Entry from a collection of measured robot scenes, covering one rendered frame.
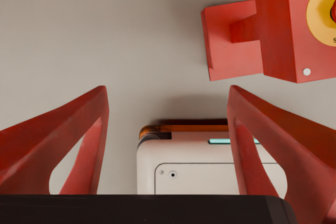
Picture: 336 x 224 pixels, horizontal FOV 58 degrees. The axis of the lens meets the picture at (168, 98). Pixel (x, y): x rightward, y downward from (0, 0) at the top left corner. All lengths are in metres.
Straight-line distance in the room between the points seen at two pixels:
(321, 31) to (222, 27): 0.66
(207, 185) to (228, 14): 0.53
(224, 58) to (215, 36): 0.08
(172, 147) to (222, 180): 0.18
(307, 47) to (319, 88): 0.89
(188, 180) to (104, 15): 0.64
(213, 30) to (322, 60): 0.66
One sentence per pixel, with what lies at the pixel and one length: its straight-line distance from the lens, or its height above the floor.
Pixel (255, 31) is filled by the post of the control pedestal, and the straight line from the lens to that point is 0.74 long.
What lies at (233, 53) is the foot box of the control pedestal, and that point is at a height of 0.12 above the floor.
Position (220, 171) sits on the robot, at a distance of 0.92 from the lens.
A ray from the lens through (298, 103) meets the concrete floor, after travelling 1.24.
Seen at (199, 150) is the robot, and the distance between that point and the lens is 0.90.
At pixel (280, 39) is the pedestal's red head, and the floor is 0.75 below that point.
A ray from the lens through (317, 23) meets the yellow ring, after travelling 0.37.
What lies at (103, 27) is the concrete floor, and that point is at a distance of 1.14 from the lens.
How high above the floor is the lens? 1.12
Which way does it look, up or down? 81 degrees down
